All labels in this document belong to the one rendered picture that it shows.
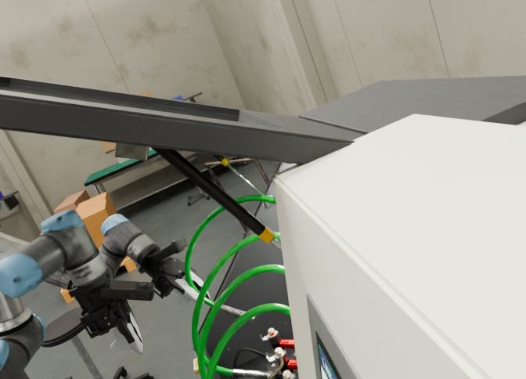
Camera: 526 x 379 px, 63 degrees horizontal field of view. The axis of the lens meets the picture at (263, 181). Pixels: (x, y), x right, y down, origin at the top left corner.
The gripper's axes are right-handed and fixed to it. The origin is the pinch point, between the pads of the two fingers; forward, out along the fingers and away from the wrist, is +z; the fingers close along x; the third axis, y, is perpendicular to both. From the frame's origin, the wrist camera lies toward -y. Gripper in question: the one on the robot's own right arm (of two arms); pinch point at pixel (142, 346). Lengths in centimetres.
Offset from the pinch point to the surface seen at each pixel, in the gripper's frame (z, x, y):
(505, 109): -30, 35, -74
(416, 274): -35, 69, -40
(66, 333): 54, -151, 87
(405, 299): -34, 71, -39
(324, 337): -23, 55, -35
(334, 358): -22, 58, -35
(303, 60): -30, -353, -158
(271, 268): -12.9, 16.8, -33.8
